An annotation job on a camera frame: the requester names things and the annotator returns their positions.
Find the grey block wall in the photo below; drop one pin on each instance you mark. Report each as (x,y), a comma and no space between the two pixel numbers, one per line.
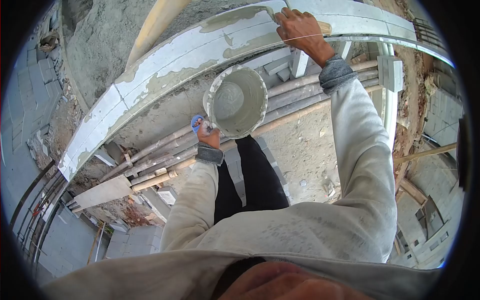
(180,56)

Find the small grey block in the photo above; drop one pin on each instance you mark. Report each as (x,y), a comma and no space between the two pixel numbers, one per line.
(167,195)

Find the bundle of bamboo poles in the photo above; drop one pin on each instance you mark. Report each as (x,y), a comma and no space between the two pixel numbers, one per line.
(296,93)

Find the person's legs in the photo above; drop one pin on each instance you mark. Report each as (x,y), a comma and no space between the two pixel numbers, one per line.
(258,176)

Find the flat grey block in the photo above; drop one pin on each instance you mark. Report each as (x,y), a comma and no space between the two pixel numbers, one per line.
(276,65)

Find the white upright block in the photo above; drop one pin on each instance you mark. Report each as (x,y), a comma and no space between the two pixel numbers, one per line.
(299,63)

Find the person's body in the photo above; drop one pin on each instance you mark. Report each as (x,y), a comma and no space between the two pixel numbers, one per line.
(270,240)

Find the brown wooden beam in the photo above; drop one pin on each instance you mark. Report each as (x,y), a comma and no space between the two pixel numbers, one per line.
(423,153)

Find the person's right fingers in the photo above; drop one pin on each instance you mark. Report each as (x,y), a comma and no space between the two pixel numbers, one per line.
(296,14)

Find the person's left fingers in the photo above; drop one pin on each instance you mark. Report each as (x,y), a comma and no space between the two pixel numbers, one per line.
(205,126)

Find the white plastic pipe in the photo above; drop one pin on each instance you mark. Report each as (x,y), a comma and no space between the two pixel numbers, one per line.
(390,108)

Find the person's left hand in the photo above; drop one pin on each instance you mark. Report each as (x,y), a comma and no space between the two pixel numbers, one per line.
(209,137)

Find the row of blocks underfoot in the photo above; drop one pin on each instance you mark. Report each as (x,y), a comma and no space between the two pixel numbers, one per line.
(234,165)

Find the bundle of steel rebar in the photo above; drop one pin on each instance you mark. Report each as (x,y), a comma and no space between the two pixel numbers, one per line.
(37,210)

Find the yellowish pole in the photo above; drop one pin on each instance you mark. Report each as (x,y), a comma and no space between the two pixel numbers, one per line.
(153,26)

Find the low pile of grey blocks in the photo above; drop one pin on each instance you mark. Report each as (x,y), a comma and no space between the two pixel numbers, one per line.
(135,242)

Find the person's right hand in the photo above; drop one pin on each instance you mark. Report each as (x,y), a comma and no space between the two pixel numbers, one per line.
(303,33)

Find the grey wet mortar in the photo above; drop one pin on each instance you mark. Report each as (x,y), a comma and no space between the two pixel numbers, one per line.
(228,100)

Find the stack of grey blocks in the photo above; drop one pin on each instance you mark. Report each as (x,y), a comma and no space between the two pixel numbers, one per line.
(33,90)

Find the large grey concrete block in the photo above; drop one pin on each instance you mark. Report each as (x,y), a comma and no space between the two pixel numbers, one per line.
(390,73)

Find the mortar-smeared white bucket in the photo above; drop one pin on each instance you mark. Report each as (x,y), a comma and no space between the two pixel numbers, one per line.
(247,93)

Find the grey wooden plank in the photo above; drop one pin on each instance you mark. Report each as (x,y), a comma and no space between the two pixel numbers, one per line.
(101,193)

